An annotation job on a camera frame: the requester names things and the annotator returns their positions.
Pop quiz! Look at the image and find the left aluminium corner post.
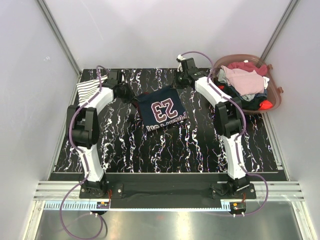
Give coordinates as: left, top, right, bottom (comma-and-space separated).
35, 0, 82, 77

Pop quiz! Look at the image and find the navy tank top red trim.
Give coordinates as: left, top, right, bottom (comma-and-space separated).
132, 86, 188, 132

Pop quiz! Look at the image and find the aluminium frame rail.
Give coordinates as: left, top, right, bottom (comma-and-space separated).
33, 181, 304, 201

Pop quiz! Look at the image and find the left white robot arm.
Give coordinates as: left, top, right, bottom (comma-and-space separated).
65, 70, 135, 198

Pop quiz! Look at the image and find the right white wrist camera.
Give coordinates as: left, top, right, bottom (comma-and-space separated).
176, 54, 185, 73

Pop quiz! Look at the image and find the right small circuit board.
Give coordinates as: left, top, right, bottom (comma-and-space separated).
231, 202, 247, 211

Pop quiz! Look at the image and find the left small circuit board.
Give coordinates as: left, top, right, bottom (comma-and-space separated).
96, 201, 110, 209

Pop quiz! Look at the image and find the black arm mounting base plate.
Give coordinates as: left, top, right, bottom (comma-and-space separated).
48, 171, 257, 210

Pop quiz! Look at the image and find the brown translucent plastic basket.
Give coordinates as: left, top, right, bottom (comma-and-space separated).
213, 54, 284, 115

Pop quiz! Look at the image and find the light pink garment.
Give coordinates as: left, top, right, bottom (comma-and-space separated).
221, 66, 270, 96

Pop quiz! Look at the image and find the orange red garment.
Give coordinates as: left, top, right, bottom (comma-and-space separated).
258, 100, 274, 111

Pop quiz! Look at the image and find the grey garment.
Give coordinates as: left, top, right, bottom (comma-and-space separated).
214, 68, 267, 102

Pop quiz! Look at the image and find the small circuit board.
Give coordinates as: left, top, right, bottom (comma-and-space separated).
96, 201, 110, 209
231, 202, 247, 211

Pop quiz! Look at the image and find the right aluminium corner post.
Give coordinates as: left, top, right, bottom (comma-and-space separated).
260, 0, 300, 61

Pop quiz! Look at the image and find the aluminium corner post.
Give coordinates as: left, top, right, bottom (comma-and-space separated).
35, 0, 82, 77
260, 0, 300, 61

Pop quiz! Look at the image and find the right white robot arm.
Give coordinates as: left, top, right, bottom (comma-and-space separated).
172, 55, 250, 199

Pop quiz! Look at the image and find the black white striped tank top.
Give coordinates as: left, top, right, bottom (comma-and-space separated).
76, 79, 100, 106

